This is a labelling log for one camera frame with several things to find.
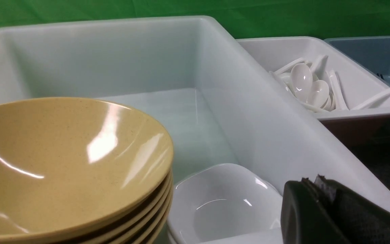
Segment white square dish in tub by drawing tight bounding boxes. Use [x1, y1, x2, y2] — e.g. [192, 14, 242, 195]
[167, 163, 283, 244]

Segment white spoon front right bin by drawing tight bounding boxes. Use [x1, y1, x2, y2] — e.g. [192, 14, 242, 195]
[351, 88, 390, 110]

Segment top stacked tan bowl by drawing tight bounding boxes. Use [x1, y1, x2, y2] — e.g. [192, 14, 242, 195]
[59, 171, 172, 244]

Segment green backdrop cloth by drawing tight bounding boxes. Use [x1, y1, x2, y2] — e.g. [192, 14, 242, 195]
[0, 0, 390, 39]

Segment bottom stacked tan bowl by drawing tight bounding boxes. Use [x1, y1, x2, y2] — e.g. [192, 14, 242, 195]
[140, 205, 171, 244]

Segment stacked tan bowl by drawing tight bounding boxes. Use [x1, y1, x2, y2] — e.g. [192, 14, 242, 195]
[110, 193, 172, 244]
[140, 205, 171, 244]
[103, 183, 172, 244]
[59, 171, 172, 244]

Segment tan noodle bowl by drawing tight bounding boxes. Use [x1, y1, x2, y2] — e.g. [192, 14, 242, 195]
[0, 97, 174, 244]

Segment blue-grey plastic chopstick bin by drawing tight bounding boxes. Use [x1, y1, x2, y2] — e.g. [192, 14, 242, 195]
[324, 36, 390, 141]

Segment white spoon centre of bin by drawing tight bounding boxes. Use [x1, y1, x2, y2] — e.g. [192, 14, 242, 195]
[290, 63, 313, 102]

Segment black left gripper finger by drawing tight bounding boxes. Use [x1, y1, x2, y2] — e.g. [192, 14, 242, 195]
[281, 176, 390, 244]

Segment large translucent white tub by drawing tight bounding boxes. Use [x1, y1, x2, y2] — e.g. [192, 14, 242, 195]
[0, 15, 390, 244]

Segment white plastic spoon bin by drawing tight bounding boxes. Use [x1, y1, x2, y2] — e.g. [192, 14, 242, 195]
[237, 37, 390, 146]

